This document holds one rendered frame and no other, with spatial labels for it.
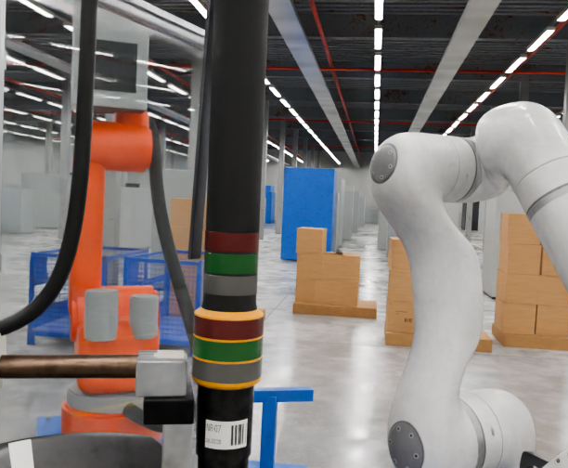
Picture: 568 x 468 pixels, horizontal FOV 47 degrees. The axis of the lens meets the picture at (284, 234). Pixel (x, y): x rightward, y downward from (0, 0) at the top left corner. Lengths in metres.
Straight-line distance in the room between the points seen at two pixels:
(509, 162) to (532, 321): 7.71
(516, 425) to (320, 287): 8.65
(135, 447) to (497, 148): 0.56
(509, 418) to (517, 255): 7.43
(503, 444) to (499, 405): 0.05
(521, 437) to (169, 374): 0.70
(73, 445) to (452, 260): 0.57
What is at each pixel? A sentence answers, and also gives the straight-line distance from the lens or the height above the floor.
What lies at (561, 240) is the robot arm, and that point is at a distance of 0.82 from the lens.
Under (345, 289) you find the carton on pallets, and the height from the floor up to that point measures 0.38.
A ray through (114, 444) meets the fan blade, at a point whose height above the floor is 1.42.
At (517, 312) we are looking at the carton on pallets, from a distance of 8.50.
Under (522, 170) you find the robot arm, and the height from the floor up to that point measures 1.68.
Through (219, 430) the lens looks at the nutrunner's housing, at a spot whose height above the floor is 1.50.
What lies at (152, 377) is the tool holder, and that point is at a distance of 0.41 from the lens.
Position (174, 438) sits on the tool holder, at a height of 1.49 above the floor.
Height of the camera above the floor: 1.64
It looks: 3 degrees down
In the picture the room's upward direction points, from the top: 3 degrees clockwise
